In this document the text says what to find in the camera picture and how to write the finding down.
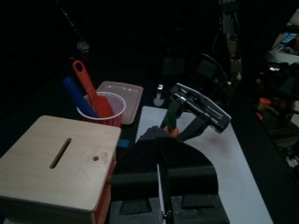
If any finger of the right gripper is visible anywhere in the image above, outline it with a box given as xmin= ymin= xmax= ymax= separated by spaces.
xmin=176 ymin=114 xmax=210 ymax=143
xmin=164 ymin=98 xmax=186 ymax=130

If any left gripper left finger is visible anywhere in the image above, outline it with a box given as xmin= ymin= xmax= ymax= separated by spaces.
xmin=109 ymin=125 xmax=164 ymax=224

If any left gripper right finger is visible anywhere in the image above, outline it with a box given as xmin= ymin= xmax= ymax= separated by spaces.
xmin=156 ymin=129 xmax=230 ymax=224

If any orange toy carrot green top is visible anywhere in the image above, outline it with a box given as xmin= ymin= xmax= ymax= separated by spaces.
xmin=162 ymin=108 xmax=181 ymax=138

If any dark tripod stand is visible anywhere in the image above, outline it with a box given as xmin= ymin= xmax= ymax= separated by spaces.
xmin=220 ymin=0 xmax=242 ymax=77

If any small blue piece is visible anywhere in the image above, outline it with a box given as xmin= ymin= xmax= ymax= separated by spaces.
xmin=116 ymin=138 xmax=132 ymax=149

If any white cutting board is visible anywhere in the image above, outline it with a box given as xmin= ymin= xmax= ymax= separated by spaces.
xmin=133 ymin=105 xmax=273 ymax=224

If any red plastic cup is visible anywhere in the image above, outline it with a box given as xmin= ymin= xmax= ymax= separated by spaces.
xmin=75 ymin=91 xmax=126 ymax=128

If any orange capped item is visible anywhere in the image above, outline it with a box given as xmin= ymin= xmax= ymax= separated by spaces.
xmin=256 ymin=97 xmax=273 ymax=114

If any orange box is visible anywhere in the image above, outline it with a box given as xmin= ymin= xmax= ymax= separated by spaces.
xmin=0 ymin=115 xmax=122 ymax=224

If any red plastic spatula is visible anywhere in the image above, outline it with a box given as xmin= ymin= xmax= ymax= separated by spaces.
xmin=70 ymin=59 xmax=116 ymax=118

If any blue utensil handle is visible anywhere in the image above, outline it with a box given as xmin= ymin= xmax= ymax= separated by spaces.
xmin=61 ymin=76 xmax=98 ymax=118

